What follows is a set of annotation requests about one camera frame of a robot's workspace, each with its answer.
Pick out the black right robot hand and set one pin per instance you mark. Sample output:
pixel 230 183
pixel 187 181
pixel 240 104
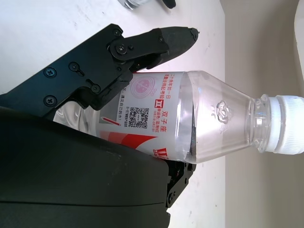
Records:
pixel 59 178

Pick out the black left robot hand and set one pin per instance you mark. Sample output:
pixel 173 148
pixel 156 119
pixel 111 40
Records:
pixel 169 3

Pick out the clear water bottle white cap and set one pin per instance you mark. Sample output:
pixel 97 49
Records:
pixel 213 118

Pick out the white curved background object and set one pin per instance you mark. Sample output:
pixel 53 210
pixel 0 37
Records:
pixel 299 28

